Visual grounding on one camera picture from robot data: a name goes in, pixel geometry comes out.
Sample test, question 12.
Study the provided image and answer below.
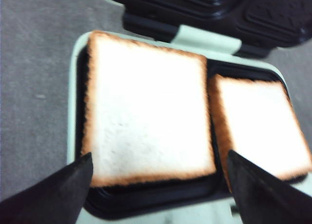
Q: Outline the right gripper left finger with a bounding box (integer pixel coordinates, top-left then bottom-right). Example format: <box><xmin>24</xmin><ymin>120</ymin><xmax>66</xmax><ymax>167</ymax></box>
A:
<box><xmin>0</xmin><ymin>153</ymin><xmax>93</xmax><ymax>224</ymax></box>

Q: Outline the mint green breakfast maker base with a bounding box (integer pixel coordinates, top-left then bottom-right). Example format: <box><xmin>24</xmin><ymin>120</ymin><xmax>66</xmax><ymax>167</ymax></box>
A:
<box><xmin>67</xmin><ymin>32</ymin><xmax>312</xmax><ymax>224</ymax></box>

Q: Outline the white bread slice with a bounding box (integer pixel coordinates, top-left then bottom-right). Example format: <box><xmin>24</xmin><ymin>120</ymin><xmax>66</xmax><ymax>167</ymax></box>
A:
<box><xmin>208</xmin><ymin>75</ymin><xmax>312</xmax><ymax>180</ymax></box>
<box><xmin>81</xmin><ymin>31</ymin><xmax>216</xmax><ymax>187</ymax></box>

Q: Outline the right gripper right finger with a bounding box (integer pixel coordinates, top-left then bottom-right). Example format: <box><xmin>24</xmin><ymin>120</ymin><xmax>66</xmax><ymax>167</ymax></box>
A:
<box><xmin>227</xmin><ymin>150</ymin><xmax>312</xmax><ymax>224</ymax></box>

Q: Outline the mint green breakfast maker lid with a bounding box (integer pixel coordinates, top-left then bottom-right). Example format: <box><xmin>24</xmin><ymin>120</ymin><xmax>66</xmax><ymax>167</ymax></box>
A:
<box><xmin>111</xmin><ymin>0</ymin><xmax>312</xmax><ymax>58</ymax></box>

